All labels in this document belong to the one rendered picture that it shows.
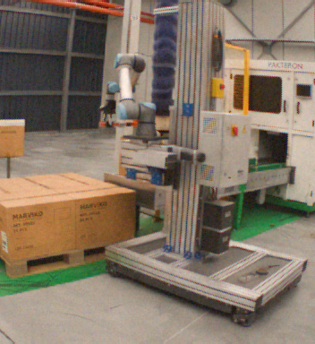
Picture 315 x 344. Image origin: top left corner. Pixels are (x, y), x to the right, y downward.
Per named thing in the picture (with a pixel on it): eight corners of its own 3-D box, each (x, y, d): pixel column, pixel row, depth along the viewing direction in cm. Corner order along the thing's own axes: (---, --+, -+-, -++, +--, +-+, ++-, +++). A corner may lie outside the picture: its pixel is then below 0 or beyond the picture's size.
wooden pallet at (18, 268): (72, 224, 432) (72, 210, 429) (134, 253, 360) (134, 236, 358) (-30, 238, 349) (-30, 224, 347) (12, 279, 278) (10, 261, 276)
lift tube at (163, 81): (161, 114, 401) (166, 12, 383) (178, 116, 385) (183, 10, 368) (144, 114, 386) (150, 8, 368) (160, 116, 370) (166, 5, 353)
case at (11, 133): (-5, 150, 507) (-5, 120, 500) (22, 150, 520) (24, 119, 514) (-8, 157, 451) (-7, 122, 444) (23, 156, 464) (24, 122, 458)
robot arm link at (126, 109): (141, 116, 280) (135, 50, 297) (119, 115, 275) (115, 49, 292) (137, 124, 291) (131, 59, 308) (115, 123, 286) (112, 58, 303)
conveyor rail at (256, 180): (286, 182, 512) (288, 167, 509) (290, 182, 508) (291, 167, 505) (152, 208, 353) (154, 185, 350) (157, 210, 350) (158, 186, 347)
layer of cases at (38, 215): (72, 210, 429) (72, 172, 422) (134, 236, 358) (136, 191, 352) (-30, 224, 347) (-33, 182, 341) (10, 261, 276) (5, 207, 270)
